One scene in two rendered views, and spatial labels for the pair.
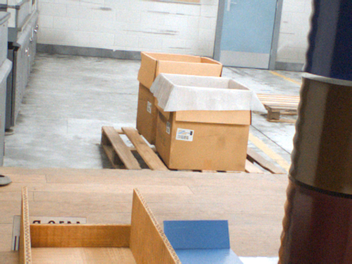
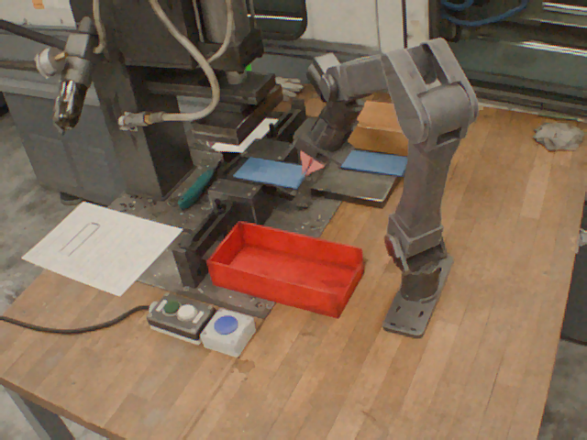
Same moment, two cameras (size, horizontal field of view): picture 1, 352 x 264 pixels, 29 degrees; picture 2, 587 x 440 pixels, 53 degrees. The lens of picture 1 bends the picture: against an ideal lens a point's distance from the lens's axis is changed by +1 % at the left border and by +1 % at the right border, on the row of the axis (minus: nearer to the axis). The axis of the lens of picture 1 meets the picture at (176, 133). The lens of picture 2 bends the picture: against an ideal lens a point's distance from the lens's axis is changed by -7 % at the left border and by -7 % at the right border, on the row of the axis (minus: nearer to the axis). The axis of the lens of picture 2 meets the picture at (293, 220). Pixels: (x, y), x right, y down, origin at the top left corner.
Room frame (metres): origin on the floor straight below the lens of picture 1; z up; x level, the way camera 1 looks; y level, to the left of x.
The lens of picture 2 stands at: (1.26, -0.98, 1.69)
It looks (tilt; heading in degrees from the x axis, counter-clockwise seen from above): 38 degrees down; 136
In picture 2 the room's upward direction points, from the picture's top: 9 degrees counter-clockwise
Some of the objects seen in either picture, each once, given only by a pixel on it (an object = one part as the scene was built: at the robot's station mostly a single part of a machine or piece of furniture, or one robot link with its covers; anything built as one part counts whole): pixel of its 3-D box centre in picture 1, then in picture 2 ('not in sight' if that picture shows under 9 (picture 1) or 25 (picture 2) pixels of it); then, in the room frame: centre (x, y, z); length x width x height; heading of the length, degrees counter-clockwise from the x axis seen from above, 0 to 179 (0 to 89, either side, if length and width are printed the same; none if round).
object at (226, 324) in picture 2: not in sight; (227, 326); (0.65, -0.58, 0.93); 0.04 x 0.04 x 0.02
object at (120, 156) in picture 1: (183, 157); not in sight; (4.48, -0.07, 0.07); 1.20 x 1.00 x 0.14; 15
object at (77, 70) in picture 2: not in sight; (77, 71); (0.19, -0.45, 1.25); 0.19 x 0.07 x 0.19; 104
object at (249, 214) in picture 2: not in sight; (257, 184); (0.43, -0.26, 0.94); 0.20 x 0.10 x 0.07; 104
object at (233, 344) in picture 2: not in sight; (229, 337); (0.65, -0.58, 0.90); 0.07 x 0.07 x 0.06; 14
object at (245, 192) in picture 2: not in sight; (253, 168); (0.43, -0.26, 0.98); 0.20 x 0.10 x 0.01; 104
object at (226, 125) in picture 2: not in sight; (197, 60); (0.37, -0.30, 1.22); 0.26 x 0.18 x 0.30; 14
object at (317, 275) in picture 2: not in sight; (285, 267); (0.64, -0.42, 0.93); 0.25 x 0.12 x 0.06; 14
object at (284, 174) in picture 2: not in sight; (274, 167); (0.49, -0.26, 1.00); 0.15 x 0.07 x 0.03; 15
